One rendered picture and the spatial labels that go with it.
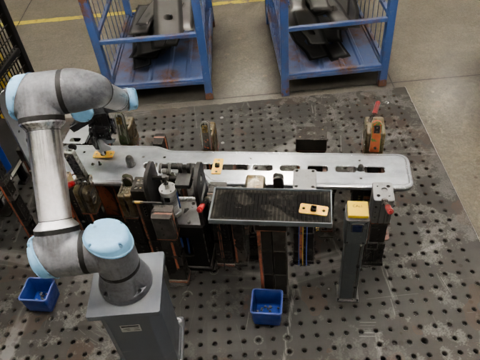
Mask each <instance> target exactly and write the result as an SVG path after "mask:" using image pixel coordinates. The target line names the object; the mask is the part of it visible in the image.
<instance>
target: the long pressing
mask: <svg viewBox="0 0 480 360"><path fill-rule="evenodd" d="M76 146H77V148H76V150H75V152H76V153H77V155H78V157H79V158H80V160H81V162H82V164H83V166H84V168H85V169H86V172H87V173H88V174H91V175H92V176H93V179H92V181H93V183H94V186H121V184H122V181H121V178H122V174H125V173H128V174H131V175H132V176H133V178H135V177H136V176H138V177H144V171H145V168H144V165H145V164H147V163H148V161H154V163H155V164H157V166H156V170H157V173H158V175H161V176H162V175H163V174H162V173H161V174H160V173H159V172H158V169H159V163H163V164H168V163H172V164H179V163H182V164H187V163H191V164H196V163H197V162H198V161H201V162H202V164H213V162H214V159H224V162H223V165H249V170H223V169H222V170H221V174H211V169H204V174H205V177H206V182H207V184H210V182H211V181H218V182H227V185H228V186H241V187H245V181H246V176H247V175H263V176H265V178H266V188H273V174H275V173H282V174H283V175H284V188H285V189H292V188H293V176H294V172H293V171H281V170H280V167H281V166H299V169H308V167H309V166H325V167H327V171H325V172H324V171H317V172H316V189H341V190H370V191H371V188H372V183H373V182H391V183H392V184H393V189H394V191H408V190H409V189H411V188H412V186H413V179H412V175H411V167H410V163H409V159H408V158H407V157H406V156H404V155H401V154H351V153H302V152H254V151H172V150H168V149H165V148H162V147H160V146H111V150H110V151H115V153H114V156H113V157H112V158H93V155H94V152H95V151H97V150H96V149H95V148H94V146H93V145H76ZM84 151H85V153H83V152H84ZM127 155H131V156H132V157H133V158H134V162H135V166H134V167H132V168H129V167H127V165H126V160H125V158H126V156H127ZM143 156H145V157H144V158H143ZM164 157H166V158H164ZM250 158H251V159H250ZM359 160H360V161H359ZM98 161H100V162H101V165H100V166H99V163H98ZM91 163H94V165H91ZM359 164H363V165H364V169H365V167H374V168H384V173H366V172H365V170H364V171H357V170H356V172H337V171H336V167H354V168H355V169H357V168H358V165H359ZM256 165H257V166H272V170H271V171H254V170H253V166H256ZM360 178H361V179H360Z"/></svg>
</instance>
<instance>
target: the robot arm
mask: <svg viewBox="0 0 480 360"><path fill-rule="evenodd" d="M138 105H139V102H138V96H137V92H136V89H135V88H125V89H121V88H119V87H117V86H115V85H113V84H112V83H111V82H110V81H109V80H108V79H107V78H106V77H105V76H103V75H101V74H98V73H96V72H92V71H88V70H84V69H74V68H66V69H57V70H51V71H39V72H33V73H32V72H27V73H25V74H19V75H16V76H13V77H12V78H11V79H10V80H9V83H8V84H7V87H6V107H7V109H8V110H9V115H10V117H11V118H12V119H14V120H17V121H18V123H19V127H21V128H22V129H23V130H24V131H25V132H26V139H27V144H28V150H29V159H30V165H31V175H32V180H33V186H34V196H35V201H36V211H37V216H38V224H37V225H36V227H35V228H34V230H33V231H34V235H33V236H32V237H31V238H29V240H28V242H27V246H28V247H27V248H26V252H27V256H28V260H29V264H30V266H31V268H32V270H33V272H34V273H35V274H36V275H37V276H38V277H40V278H43V279H51V278H55V279H58V278H60V277H65V276H76V275H82V274H92V273H99V291H100V292H101V295H102V296H103V298H104V299H105V301H107V302H108V303H110V304H112V305H115V306H128V305H131V304H134V303H136V302H138V301H139V300H141V299H142V298H144V297H145V296H146V295H147V293H148V292H149V290H150V288H151V285H152V282H153V276H152V273H151V269H150V268H149V266H148V264H147V263H146V262H145V261H143V260H142V259H141V258H140V257H139V255H138V252H137V250H136V247H135V244H134V238H133V236H132V235H131V233H130V231H129V229H128V228H127V226H126V225H125V224H124V223H122V222H121V221H119V220H116V219H99V220H96V221H94V223H93V224H89V225H88V226H87V227H86V229H85V230H80V226H79V222H77V221H76V220H74V219H73V217H72V212H71V202H70V196H69V186H68V181H67V175H66V165H65V160H64V150H63V144H62V138H61V127H62V126H63V125H64V124H65V122H66V120H65V114H71V116H72V117H73V118H74V119H75V120H74V121H73V122H72V123H71V126H70V127H69V128H70V129H71V130H72V131H73V132H75V131H78V130H79V129H81V128H83V127H85V126H86V125H89V135H90V138H91V142H92V145H93V146H94V148H95V149H96V150H97V151H98V152H99V153H100V154H102V155H105V153H104V152H105V151H110V150H111V146H109V145H107V144H111V143H114V142H115V139H114V138H112V137H111V135H112V134H113V133H115V131H116V129H117V127H116V123H115V121H114V118H109V113H112V112H119V111H130V110H134V109H137V108H138ZM114 124H115V126H114Z"/></svg>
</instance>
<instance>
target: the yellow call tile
mask: <svg viewBox="0 0 480 360"><path fill-rule="evenodd" d="M347 210H348V218H358V219H368V218H369V210H368V202H367V201H347Z"/></svg>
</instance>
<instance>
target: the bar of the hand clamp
mask: <svg viewBox="0 0 480 360"><path fill-rule="evenodd" d="M68 147H69V150H68V151H67V150H66V149H64V157H65V159H66V160H67V162H68V164H69V166H70V167H71V169H72V171H73V172H74V174H75V176H76V177H77V178H80V177H82V176H83V177H84V178H85V180H86V182H87V183H88V181H87V176H88V173H87V172H86V169H85V168H84V166H83V164H82V162H81V160H80V158H79V157H78V155H77V153H76V152H75V150H76V148H77V146H76V144H69V145H68Z"/></svg>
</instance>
